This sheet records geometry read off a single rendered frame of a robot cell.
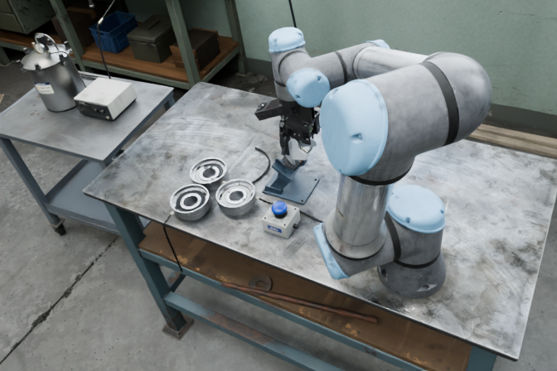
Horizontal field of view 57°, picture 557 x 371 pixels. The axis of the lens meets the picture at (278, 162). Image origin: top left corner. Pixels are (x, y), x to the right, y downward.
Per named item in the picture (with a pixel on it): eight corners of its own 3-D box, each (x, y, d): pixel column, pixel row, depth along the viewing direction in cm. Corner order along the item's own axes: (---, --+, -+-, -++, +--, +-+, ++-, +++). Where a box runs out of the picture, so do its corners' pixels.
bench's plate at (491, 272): (84, 195, 152) (81, 190, 151) (200, 85, 188) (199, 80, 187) (516, 363, 100) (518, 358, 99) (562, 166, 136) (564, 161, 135)
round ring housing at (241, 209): (215, 218, 136) (212, 207, 133) (223, 189, 143) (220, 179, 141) (254, 218, 134) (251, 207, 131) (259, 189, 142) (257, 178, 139)
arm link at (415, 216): (453, 254, 106) (460, 210, 97) (394, 275, 104) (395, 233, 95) (423, 214, 115) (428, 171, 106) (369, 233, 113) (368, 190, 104)
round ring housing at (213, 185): (186, 185, 147) (181, 175, 144) (210, 163, 152) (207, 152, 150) (211, 199, 141) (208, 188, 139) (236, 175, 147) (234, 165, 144)
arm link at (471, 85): (533, 42, 63) (374, 27, 108) (452, 66, 61) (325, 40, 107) (540, 131, 66) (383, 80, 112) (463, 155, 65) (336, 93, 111)
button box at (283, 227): (263, 231, 130) (260, 218, 127) (277, 211, 135) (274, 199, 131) (292, 241, 127) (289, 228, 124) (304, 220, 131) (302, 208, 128)
